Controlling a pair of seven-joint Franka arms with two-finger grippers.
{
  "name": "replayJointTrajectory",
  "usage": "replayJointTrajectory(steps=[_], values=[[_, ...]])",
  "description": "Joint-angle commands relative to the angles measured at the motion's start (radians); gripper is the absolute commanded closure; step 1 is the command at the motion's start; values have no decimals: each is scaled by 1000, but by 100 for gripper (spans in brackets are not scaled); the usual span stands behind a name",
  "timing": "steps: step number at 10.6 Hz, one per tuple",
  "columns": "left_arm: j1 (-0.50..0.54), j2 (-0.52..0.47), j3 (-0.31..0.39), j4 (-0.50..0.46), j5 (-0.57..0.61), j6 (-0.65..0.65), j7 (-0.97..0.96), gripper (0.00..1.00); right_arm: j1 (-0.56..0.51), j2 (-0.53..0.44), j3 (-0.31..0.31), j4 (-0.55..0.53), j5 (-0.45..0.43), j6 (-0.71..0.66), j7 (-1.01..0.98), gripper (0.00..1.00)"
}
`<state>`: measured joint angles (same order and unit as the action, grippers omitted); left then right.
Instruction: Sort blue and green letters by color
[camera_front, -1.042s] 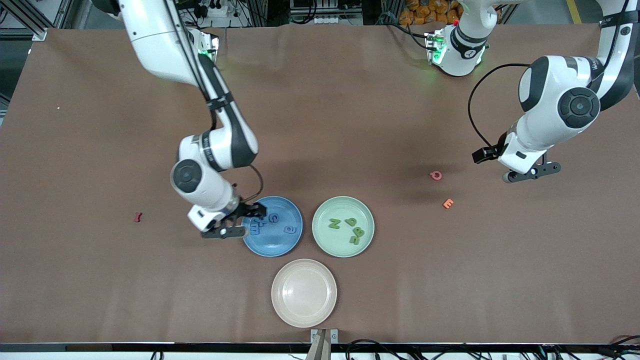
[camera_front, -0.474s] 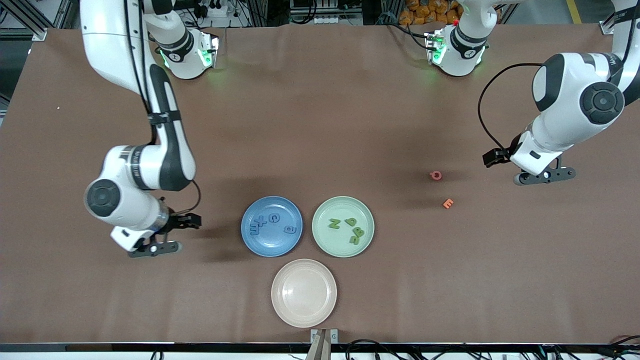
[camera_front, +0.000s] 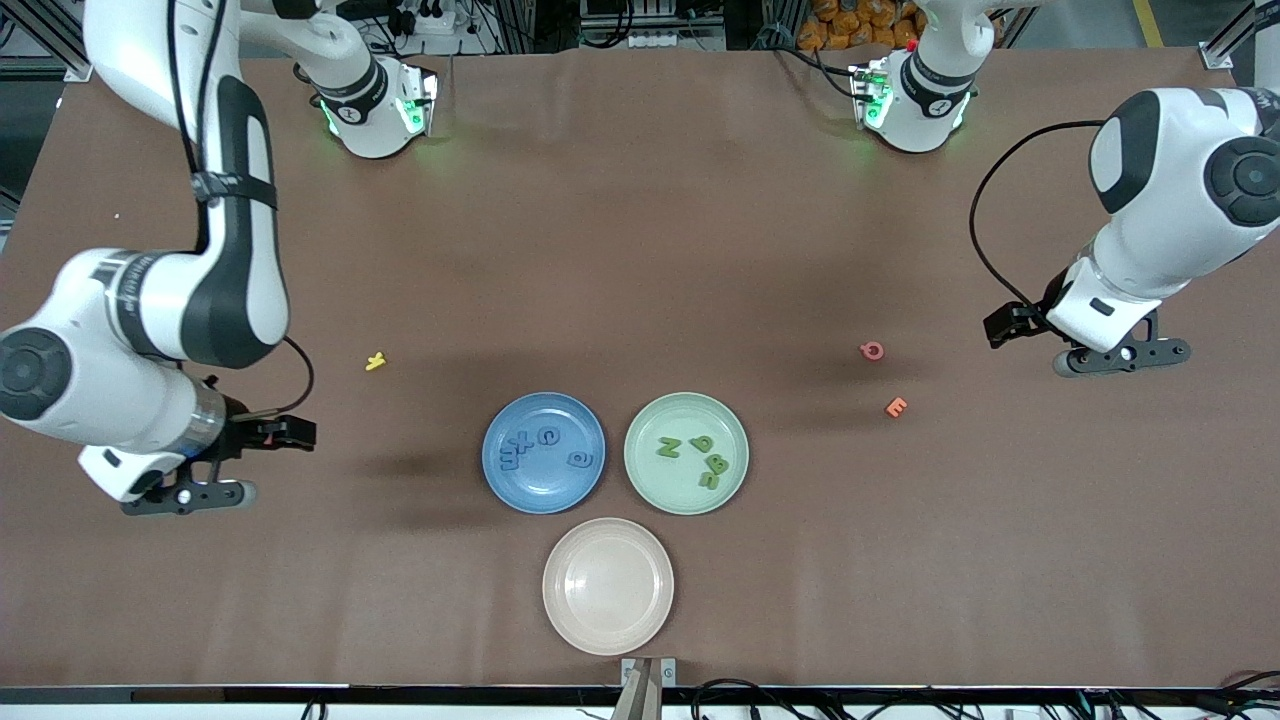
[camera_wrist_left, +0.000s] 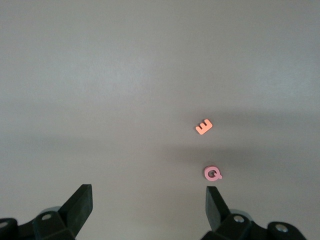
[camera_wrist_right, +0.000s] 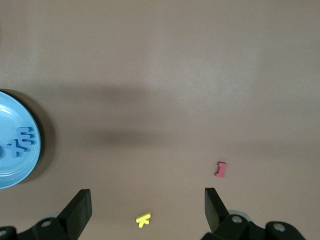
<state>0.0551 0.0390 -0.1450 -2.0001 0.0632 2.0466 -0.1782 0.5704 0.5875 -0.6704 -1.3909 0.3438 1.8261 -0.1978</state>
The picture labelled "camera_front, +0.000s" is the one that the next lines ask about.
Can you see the metal equipment rack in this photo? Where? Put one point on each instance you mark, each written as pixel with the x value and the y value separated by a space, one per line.
pixel 650 12

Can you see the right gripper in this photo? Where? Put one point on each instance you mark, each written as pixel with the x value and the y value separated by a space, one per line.
pixel 243 430

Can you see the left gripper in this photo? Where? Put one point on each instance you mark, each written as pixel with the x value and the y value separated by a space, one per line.
pixel 1022 321

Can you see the white power strip with plugs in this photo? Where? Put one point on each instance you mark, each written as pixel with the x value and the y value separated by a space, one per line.
pixel 440 20

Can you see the pink letter Q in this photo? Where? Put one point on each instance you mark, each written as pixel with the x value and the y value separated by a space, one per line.
pixel 865 352

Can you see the blue plate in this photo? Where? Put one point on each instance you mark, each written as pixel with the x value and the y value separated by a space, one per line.
pixel 550 490

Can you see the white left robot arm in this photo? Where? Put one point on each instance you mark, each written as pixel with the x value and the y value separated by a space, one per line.
pixel 1150 240

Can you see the blue letter x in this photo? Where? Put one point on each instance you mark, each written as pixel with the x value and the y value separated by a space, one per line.
pixel 524 449

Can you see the yellow letter k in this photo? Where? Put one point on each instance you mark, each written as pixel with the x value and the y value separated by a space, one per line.
pixel 375 361

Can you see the aluminium frame post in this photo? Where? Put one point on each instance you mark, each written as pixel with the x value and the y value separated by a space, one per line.
pixel 78 70
pixel 1220 50

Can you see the beige plate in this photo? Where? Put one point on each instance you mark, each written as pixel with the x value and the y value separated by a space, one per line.
pixel 608 586

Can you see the green letter B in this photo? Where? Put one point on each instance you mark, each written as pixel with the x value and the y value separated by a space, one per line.
pixel 717 464

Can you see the bag of orange fruit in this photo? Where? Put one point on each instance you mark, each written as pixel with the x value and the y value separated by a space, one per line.
pixel 850 20

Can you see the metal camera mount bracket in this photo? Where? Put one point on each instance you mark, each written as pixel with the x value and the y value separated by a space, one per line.
pixel 648 690

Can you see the black table edge rail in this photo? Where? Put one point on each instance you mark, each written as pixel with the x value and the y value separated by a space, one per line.
pixel 400 694

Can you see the blue letter c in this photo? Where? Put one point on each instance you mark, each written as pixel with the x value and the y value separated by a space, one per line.
pixel 543 437

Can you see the orange letter E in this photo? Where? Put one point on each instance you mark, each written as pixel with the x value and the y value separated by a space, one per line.
pixel 894 406

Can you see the brown table cover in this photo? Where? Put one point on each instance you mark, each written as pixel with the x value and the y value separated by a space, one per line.
pixel 640 250

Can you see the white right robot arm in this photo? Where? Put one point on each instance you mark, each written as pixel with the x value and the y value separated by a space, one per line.
pixel 100 400

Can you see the green letter N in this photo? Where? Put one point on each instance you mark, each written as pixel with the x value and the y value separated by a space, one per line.
pixel 668 447

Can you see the blue letter a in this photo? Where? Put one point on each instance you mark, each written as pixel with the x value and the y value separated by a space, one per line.
pixel 581 461

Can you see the green plate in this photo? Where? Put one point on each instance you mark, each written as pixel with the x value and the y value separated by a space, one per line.
pixel 650 480

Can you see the blue letter m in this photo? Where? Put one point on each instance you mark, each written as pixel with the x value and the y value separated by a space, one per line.
pixel 508 462

